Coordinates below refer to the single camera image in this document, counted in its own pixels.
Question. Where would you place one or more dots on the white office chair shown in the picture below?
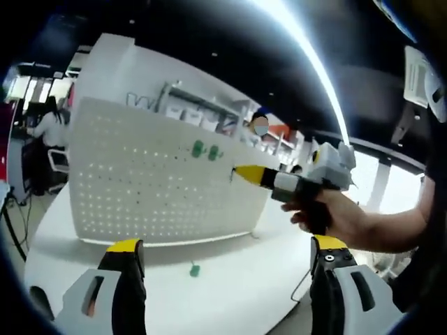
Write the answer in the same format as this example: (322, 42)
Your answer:
(57, 160)

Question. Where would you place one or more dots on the white perforated mounting plate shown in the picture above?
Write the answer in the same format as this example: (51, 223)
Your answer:
(139, 195)

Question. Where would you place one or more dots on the red partition panel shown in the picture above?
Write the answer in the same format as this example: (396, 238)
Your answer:
(10, 139)

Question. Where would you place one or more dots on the white ceiling air vent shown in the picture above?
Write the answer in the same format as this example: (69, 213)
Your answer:
(417, 76)

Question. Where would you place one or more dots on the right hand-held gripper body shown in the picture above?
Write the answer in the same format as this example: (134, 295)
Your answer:
(331, 164)

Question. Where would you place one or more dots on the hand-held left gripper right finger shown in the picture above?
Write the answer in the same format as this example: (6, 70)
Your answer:
(331, 289)

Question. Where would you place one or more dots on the black office chair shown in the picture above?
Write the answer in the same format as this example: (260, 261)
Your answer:
(35, 167)

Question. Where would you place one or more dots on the person's right hand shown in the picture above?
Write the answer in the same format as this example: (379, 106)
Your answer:
(345, 223)

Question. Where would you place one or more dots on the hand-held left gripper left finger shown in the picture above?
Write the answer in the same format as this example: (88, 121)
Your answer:
(125, 289)

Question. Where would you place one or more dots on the green hook assembly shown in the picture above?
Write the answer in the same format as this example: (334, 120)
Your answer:
(195, 271)
(197, 149)
(232, 174)

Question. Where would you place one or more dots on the white pillar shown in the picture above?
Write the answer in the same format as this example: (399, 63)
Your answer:
(111, 70)

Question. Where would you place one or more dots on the white shelf unit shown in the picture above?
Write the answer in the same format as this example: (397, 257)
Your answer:
(202, 111)

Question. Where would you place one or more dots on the thin black hook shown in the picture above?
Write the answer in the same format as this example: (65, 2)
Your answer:
(213, 153)

